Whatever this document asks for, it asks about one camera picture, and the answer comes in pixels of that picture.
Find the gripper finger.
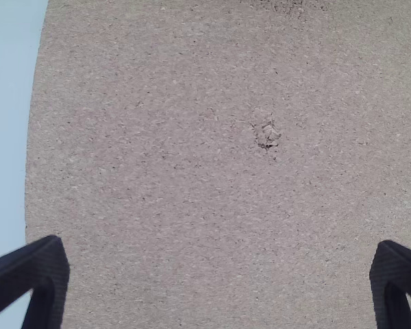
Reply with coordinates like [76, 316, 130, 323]
[369, 240, 411, 329]
[0, 234, 71, 329]

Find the cork mat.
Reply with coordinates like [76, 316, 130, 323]
[24, 0, 411, 329]

